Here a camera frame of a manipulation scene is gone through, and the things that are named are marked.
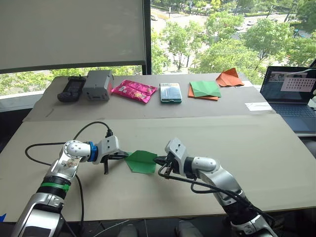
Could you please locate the white paper slip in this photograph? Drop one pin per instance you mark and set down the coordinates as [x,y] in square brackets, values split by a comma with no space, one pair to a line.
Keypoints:
[258,106]

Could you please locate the grey rounded shape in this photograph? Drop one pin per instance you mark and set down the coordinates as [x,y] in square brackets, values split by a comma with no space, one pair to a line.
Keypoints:
[186,229]

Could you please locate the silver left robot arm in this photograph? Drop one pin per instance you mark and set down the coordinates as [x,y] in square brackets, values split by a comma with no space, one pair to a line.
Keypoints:
[74,150]

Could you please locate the black window frame post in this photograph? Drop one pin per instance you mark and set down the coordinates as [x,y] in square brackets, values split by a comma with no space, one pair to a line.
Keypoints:
[146,37]

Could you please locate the pink foil snack packet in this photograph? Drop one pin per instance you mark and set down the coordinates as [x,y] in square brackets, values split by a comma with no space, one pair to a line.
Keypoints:
[134,90]

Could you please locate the white roller blind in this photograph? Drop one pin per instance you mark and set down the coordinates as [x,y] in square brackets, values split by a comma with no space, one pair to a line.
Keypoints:
[71,32]

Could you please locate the dark open laptop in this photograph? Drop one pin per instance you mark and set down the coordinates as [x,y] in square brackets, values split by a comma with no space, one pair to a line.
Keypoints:
[288,103]

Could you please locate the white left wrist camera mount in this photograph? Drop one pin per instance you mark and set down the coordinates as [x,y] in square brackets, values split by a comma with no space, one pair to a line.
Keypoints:
[109,145]

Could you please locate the beige cardboard sheet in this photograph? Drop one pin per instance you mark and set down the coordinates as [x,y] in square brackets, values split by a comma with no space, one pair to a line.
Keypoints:
[172,197]
[148,109]

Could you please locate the orange paper airplane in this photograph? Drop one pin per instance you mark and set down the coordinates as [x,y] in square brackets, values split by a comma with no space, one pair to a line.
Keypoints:
[229,77]

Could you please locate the blue tape piece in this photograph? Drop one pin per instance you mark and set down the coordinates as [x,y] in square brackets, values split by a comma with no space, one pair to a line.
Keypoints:
[2,217]

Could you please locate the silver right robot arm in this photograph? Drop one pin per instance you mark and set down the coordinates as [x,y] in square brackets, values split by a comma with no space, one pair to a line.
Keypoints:
[222,177]

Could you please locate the grey rectangular box device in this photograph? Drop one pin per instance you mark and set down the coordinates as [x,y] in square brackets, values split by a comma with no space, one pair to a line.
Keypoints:
[96,85]

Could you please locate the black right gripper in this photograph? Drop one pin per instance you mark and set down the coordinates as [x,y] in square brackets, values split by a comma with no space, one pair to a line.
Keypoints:
[170,163]

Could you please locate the orange flat paper sheet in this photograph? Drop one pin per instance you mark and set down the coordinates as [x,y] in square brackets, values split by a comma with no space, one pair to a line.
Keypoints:
[190,93]

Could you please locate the green-edged flat case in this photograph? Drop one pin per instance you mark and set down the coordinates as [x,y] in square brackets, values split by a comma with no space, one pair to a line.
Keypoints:
[170,92]

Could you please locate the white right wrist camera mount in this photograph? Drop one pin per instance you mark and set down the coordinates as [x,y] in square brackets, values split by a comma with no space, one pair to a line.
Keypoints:
[177,150]

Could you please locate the black handheld remote controller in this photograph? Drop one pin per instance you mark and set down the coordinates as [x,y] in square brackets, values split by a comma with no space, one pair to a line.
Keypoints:
[71,89]

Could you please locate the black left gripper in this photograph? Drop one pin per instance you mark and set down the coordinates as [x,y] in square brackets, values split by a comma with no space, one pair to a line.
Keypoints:
[112,156]

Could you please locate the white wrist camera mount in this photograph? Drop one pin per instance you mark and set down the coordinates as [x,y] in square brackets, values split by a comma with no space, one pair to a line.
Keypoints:
[177,150]
[109,145]

